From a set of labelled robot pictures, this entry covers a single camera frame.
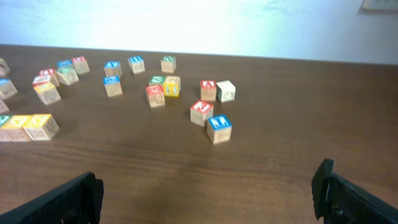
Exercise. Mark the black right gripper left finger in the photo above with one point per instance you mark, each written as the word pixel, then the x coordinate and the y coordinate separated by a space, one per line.
pixel 77 201

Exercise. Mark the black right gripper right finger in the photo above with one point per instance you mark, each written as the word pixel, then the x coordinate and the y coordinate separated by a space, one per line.
pixel 337 200

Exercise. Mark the yellow S block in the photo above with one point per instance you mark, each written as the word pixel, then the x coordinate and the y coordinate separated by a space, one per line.
pixel 14 127

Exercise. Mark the blue block centre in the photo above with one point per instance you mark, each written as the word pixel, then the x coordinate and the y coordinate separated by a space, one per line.
pixel 112 85

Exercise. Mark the red U block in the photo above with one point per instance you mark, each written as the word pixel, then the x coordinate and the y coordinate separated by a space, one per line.
pixel 50 72

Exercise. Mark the red leaf picture block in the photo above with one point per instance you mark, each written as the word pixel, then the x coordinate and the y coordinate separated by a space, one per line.
pixel 42 79

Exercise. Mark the red E block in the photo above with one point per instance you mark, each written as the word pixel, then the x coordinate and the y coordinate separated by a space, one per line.
pixel 155 96

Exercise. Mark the green Z block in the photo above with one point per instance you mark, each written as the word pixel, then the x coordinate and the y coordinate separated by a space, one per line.
pixel 67 75

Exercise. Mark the blue 5 block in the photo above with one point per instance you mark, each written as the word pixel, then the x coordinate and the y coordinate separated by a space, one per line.
pixel 7 89

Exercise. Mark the blue X block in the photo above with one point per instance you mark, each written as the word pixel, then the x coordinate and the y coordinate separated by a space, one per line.
pixel 113 68

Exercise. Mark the red Q block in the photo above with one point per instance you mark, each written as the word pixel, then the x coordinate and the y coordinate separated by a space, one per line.
pixel 81 65

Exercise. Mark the blue I block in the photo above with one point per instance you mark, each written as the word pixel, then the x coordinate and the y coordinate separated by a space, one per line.
pixel 219 129

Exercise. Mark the blue D block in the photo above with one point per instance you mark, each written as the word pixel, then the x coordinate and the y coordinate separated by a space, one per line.
pixel 64 63

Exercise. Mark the green V block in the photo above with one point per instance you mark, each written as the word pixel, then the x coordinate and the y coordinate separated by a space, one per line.
pixel 157 80

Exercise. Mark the plain wooden picture block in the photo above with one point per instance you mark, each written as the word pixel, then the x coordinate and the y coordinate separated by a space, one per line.
pixel 172 86

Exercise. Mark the blue H block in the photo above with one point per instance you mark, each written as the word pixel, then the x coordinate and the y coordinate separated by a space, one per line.
pixel 136 64

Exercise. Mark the red 3 block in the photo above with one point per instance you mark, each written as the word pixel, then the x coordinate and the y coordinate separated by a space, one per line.
pixel 200 112

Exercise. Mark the white O block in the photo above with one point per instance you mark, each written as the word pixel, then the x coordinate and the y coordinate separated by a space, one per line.
pixel 225 91

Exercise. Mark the green N block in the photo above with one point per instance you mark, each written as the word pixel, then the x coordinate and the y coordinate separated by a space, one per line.
pixel 168 64

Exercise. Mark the red V block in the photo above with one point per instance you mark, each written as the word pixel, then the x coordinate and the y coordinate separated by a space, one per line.
pixel 208 90

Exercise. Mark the framed picture on wall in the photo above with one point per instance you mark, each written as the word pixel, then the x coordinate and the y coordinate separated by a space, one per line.
pixel 380 5

